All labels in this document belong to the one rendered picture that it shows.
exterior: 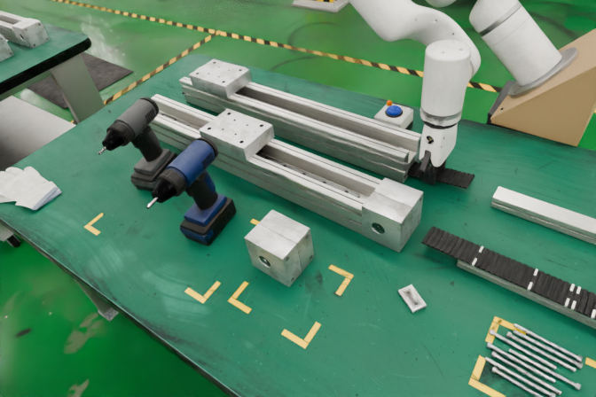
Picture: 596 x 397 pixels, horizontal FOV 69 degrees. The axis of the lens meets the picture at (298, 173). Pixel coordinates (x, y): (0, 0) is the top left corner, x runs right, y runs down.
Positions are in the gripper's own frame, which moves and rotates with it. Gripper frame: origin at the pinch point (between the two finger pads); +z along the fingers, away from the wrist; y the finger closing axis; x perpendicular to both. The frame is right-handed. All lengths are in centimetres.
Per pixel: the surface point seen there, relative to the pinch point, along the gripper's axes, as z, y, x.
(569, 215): 0.1, 0.5, -29.1
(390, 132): -5.2, 2.3, 12.8
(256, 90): -5, 2, 58
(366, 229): 0.1, -23.9, 4.3
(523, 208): 0.2, -2.0, -20.9
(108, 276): 3, -63, 47
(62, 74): 16, -5, 181
